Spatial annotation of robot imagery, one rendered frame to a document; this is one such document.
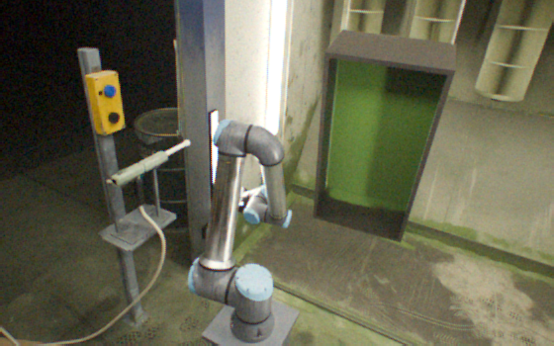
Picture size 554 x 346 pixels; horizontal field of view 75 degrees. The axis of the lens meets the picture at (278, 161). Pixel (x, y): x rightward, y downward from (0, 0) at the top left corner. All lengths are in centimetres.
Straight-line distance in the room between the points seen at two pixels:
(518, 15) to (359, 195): 158
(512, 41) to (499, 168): 101
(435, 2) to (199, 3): 175
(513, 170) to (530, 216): 37
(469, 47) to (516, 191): 120
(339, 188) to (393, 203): 40
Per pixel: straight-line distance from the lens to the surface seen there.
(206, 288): 154
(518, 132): 348
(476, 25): 337
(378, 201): 276
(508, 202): 339
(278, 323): 169
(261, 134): 132
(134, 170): 174
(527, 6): 300
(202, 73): 194
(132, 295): 241
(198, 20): 190
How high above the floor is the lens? 198
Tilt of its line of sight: 28 degrees down
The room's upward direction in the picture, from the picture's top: 4 degrees clockwise
